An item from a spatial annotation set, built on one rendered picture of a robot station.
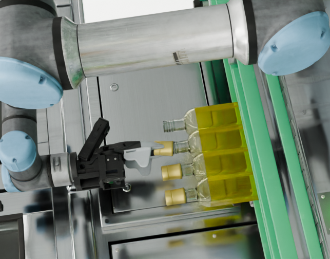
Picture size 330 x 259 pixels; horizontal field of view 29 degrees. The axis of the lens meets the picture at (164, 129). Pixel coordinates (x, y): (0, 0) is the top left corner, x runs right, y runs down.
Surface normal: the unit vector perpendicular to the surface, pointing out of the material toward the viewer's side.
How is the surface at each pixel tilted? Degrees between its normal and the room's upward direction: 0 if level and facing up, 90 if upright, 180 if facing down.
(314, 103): 90
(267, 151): 90
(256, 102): 90
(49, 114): 90
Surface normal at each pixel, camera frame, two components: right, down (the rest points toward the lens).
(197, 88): -0.01, -0.42
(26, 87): -0.02, 0.91
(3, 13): -0.33, -0.37
